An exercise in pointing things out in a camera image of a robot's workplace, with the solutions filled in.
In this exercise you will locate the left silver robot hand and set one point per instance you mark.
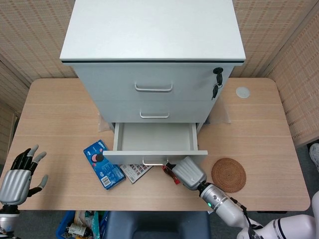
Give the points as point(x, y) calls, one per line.
point(15, 184)

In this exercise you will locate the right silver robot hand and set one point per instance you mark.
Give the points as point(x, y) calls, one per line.
point(189, 174)

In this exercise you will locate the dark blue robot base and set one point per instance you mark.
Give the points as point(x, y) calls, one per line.
point(159, 224)

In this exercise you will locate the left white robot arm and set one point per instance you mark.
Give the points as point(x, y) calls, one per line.
point(6, 219)

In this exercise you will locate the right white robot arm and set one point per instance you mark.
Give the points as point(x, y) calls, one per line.
point(221, 204)

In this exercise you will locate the black cabinet key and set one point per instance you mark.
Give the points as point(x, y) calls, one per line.
point(218, 74)
point(215, 92)

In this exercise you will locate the cola bottle red cap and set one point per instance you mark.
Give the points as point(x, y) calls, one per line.
point(170, 175)

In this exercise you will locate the round woven rattan coaster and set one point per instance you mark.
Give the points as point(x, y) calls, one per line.
point(229, 175)

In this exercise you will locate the flat printed card box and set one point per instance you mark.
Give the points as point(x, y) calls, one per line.
point(134, 171)

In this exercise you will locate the blue plastic storage bin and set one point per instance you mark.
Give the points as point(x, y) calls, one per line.
point(62, 224)

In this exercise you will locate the blue Oreo cookie box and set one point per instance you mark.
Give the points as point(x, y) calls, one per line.
point(104, 169)

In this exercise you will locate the white shoe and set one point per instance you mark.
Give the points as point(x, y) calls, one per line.
point(314, 156)

